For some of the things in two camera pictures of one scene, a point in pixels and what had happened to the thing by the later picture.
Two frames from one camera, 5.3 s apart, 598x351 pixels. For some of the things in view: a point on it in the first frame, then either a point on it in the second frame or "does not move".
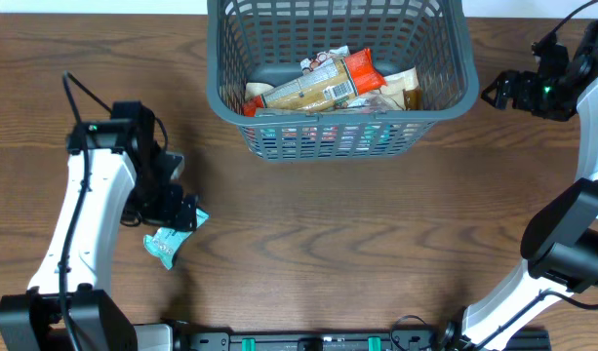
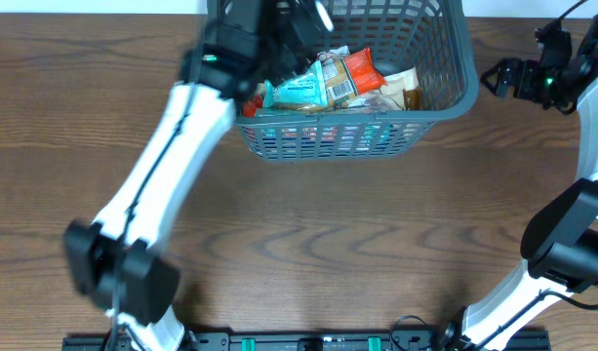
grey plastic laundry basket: (249, 41) does not move
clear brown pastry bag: (399, 92) does not move
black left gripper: (168, 212) -> (285, 58)
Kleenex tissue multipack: (332, 140) does not move
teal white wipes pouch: (166, 242) -> (305, 88)
